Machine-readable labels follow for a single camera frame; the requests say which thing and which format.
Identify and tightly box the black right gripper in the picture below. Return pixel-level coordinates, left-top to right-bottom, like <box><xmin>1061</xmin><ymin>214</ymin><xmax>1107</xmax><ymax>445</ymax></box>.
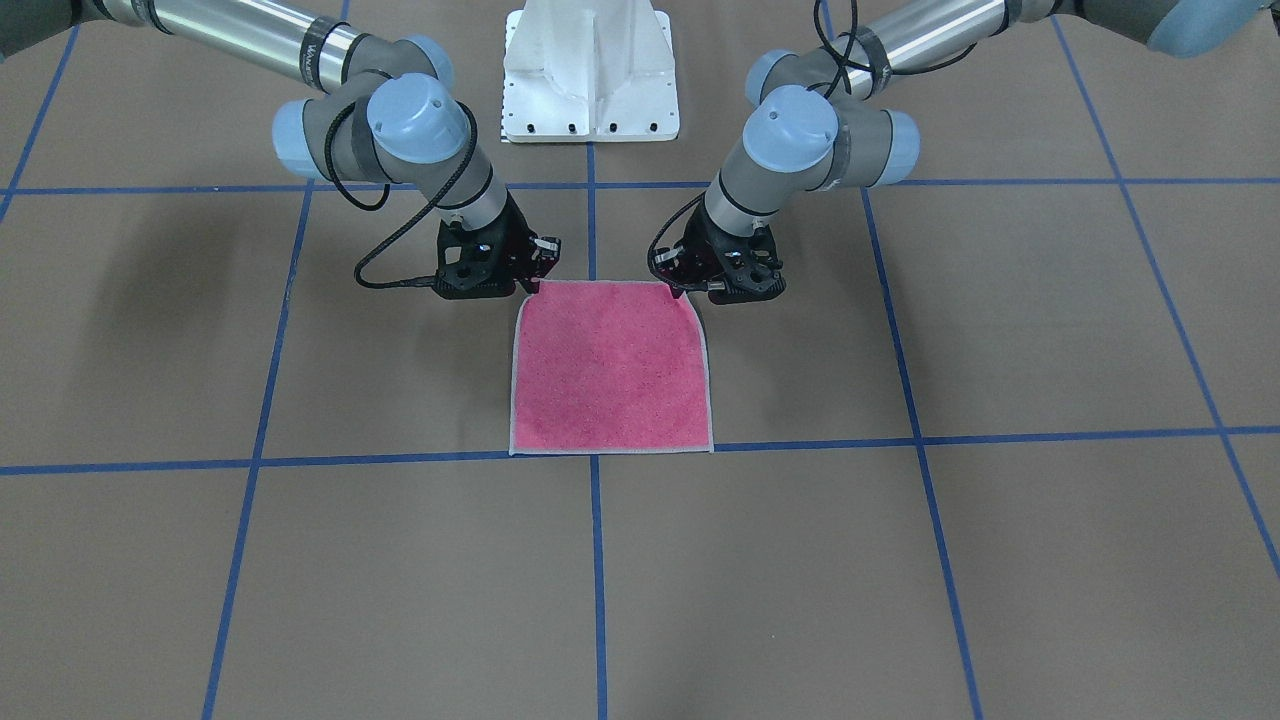
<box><xmin>436</xmin><ymin>196</ymin><xmax>562</xmax><ymax>300</ymax></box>

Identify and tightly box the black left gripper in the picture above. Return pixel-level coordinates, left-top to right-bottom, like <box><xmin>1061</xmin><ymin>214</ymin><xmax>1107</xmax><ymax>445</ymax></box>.
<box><xmin>650</xmin><ymin>215</ymin><xmax>786</xmax><ymax>304</ymax></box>

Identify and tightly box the pink grey microfibre towel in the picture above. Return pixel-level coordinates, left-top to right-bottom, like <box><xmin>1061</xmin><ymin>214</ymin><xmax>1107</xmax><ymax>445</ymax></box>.
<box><xmin>508</xmin><ymin>281</ymin><xmax>713</xmax><ymax>455</ymax></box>

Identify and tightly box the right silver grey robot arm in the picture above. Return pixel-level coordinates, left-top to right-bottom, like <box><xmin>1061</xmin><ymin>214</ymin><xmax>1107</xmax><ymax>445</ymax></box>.
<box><xmin>1</xmin><ymin>1</ymin><xmax>561</xmax><ymax>300</ymax></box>

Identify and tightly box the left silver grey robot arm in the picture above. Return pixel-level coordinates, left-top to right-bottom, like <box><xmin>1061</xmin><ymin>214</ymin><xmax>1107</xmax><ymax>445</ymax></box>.
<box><xmin>646</xmin><ymin>1</ymin><xmax>1277</xmax><ymax>305</ymax></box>

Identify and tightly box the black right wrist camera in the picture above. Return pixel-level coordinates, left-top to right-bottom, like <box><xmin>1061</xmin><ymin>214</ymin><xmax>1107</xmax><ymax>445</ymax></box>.
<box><xmin>431</xmin><ymin>237</ymin><xmax>518</xmax><ymax>300</ymax></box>

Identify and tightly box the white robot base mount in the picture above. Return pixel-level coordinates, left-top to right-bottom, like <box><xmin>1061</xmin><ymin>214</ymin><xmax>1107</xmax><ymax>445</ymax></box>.
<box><xmin>500</xmin><ymin>1</ymin><xmax>681</xmax><ymax>143</ymax></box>

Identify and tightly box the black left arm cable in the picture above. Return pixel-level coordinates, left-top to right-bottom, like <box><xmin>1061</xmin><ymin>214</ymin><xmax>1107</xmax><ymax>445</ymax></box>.
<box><xmin>646</xmin><ymin>0</ymin><xmax>891</xmax><ymax>281</ymax></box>

